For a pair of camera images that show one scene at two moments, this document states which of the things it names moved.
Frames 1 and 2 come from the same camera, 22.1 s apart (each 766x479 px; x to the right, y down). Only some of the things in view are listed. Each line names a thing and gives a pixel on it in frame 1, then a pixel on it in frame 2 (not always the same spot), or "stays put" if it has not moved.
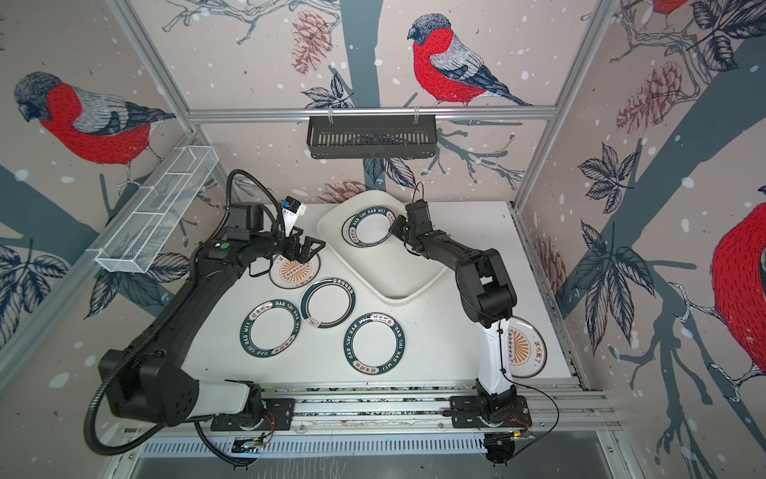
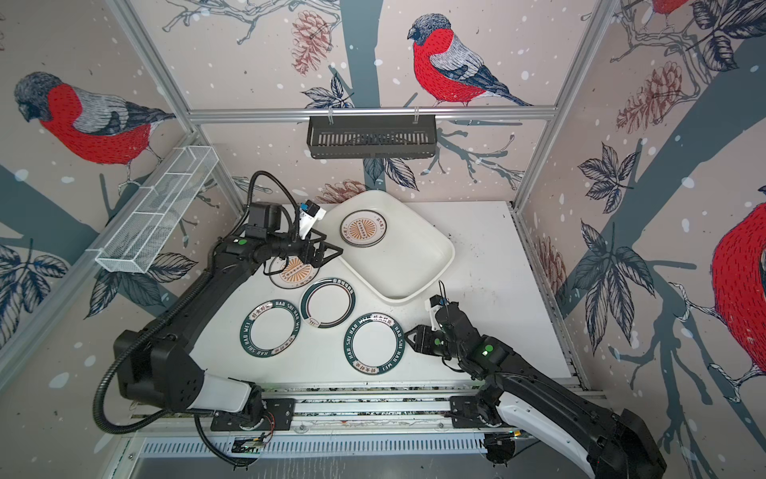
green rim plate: [269, 327] stays put
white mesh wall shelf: [135, 246] stays put
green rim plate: [327, 302] stays put
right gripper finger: [397, 227] → [423, 338]
